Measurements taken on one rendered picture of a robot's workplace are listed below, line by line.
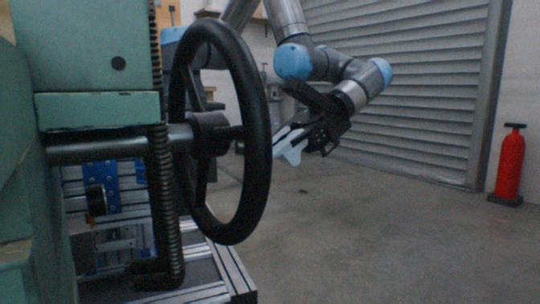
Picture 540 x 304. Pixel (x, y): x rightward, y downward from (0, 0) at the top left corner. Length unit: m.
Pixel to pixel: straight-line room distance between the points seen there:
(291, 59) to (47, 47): 0.44
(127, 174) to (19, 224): 0.82
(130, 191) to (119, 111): 0.73
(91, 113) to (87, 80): 0.03
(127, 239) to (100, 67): 0.93
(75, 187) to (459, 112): 2.78
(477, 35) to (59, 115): 2.95
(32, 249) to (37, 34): 0.18
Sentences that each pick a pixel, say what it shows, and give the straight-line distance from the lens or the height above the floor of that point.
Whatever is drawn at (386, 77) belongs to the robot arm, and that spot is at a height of 0.89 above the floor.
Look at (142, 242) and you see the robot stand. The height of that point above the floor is 0.30.
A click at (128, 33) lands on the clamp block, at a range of 0.33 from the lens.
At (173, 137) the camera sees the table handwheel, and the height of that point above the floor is 0.81.
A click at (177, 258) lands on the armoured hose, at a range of 0.43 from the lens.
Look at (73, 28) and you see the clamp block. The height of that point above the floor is 0.92.
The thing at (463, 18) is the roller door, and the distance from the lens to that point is 3.11.
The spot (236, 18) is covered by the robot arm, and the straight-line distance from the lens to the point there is 1.02.
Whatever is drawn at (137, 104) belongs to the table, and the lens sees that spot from 0.30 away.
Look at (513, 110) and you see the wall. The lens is 2.98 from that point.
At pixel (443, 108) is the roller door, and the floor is 0.67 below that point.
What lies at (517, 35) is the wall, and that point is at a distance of 3.00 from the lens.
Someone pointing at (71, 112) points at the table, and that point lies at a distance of 0.30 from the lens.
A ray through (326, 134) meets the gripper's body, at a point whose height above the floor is 0.78.
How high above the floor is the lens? 0.88
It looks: 12 degrees down
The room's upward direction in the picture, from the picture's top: straight up
